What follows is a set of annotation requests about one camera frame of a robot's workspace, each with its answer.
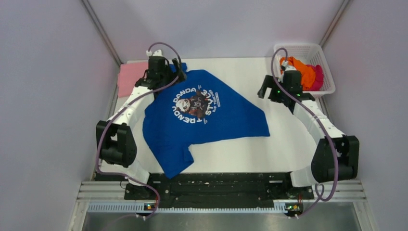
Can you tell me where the blue printed t shirt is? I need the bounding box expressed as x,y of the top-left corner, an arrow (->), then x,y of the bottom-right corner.
142,64 -> 270,179

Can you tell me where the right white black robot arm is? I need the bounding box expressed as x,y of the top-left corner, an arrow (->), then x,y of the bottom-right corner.
257,70 -> 359,198

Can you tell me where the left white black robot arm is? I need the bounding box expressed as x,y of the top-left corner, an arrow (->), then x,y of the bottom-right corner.
96,55 -> 186,199

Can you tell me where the orange t shirt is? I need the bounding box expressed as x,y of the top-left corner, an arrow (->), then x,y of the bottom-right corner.
287,56 -> 316,91

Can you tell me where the magenta t shirt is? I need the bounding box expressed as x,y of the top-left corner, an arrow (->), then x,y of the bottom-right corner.
307,65 -> 324,91

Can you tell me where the folded pink t shirt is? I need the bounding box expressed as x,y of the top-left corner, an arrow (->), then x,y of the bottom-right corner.
117,62 -> 148,98

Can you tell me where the white plastic laundry basket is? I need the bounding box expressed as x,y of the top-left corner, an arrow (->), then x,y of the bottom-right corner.
273,43 -> 336,98

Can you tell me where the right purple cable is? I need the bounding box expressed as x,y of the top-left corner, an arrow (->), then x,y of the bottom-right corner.
271,48 -> 339,219

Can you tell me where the purple cable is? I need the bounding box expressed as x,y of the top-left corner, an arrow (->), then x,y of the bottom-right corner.
95,42 -> 183,220
271,48 -> 339,219

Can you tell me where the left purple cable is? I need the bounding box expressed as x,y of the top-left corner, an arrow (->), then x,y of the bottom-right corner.
95,42 -> 183,220

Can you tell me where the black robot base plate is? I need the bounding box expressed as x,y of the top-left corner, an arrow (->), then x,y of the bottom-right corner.
124,173 -> 314,208

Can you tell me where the aluminium rail frame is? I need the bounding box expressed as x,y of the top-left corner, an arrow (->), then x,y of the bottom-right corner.
68,180 -> 378,231

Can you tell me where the white slotted cable duct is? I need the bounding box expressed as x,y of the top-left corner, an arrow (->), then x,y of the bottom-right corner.
87,202 -> 288,214

